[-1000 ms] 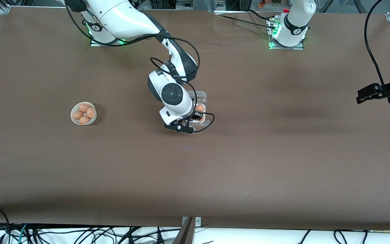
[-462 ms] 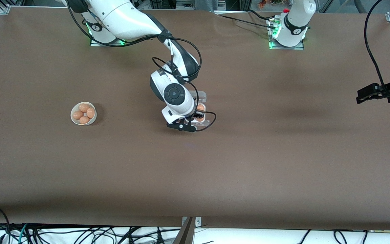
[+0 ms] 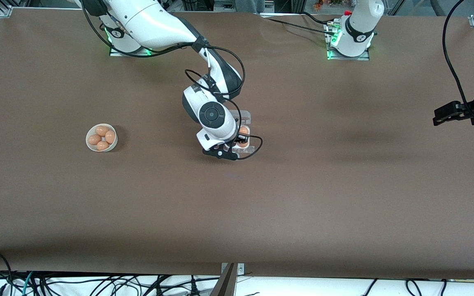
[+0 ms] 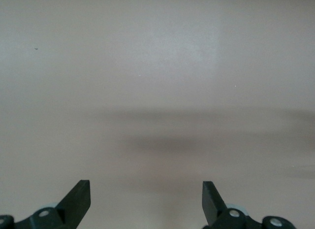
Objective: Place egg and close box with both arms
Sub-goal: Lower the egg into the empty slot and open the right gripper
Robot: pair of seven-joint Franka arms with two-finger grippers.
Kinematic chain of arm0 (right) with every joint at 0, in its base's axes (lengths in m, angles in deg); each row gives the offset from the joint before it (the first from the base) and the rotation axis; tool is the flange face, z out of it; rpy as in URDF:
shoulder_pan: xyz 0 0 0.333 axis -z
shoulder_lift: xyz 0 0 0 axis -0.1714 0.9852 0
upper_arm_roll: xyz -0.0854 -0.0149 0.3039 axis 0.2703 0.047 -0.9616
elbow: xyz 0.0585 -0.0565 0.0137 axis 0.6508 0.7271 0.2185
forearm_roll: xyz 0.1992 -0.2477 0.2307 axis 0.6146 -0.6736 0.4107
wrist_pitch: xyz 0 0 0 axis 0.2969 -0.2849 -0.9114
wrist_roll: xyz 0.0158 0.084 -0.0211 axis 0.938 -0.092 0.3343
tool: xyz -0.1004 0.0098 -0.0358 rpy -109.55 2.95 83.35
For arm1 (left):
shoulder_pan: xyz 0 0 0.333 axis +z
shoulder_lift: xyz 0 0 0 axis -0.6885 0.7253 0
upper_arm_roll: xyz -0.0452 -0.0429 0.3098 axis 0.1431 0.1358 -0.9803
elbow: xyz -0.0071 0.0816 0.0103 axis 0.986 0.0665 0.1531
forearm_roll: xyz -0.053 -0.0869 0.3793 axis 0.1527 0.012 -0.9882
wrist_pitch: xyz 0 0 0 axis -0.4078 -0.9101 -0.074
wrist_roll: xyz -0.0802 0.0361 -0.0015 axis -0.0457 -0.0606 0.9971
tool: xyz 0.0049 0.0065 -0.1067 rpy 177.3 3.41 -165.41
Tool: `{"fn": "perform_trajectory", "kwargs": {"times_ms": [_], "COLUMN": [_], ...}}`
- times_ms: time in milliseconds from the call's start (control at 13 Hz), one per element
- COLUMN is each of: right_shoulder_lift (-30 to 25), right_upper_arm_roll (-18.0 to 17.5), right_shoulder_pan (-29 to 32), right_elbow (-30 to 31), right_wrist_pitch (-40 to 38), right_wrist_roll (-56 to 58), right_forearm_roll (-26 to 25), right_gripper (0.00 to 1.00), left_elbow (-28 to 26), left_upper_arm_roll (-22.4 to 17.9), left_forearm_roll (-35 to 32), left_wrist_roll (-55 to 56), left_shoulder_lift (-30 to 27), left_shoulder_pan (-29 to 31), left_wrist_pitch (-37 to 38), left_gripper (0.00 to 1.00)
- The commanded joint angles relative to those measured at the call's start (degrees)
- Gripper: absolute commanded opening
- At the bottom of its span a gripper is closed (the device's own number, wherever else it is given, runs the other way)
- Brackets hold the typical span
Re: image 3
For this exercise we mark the silver table edge bracket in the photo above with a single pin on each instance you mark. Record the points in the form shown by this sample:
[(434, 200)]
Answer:
[(241, 269)]

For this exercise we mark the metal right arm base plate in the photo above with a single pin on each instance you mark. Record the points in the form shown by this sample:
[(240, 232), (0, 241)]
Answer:
[(115, 52)]

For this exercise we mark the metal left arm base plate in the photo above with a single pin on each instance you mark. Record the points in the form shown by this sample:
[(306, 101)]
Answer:
[(348, 58)]

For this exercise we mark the clear plastic egg box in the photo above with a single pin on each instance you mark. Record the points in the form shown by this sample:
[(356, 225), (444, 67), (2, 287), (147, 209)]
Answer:
[(245, 117)]

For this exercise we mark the brown egg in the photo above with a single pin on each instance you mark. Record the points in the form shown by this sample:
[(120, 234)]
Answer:
[(244, 130), (94, 139), (110, 136), (102, 145), (102, 130), (242, 145)]

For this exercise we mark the orange background object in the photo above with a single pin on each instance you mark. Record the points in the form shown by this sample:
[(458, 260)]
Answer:
[(318, 5)]

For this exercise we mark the dark metal bar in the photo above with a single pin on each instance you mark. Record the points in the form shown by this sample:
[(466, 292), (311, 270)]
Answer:
[(225, 283)]

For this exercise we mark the white round bowl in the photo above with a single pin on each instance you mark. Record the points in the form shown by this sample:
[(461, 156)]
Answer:
[(90, 147)]

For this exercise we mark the clear tape strip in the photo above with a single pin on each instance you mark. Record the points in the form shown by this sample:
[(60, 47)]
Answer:
[(250, 150)]

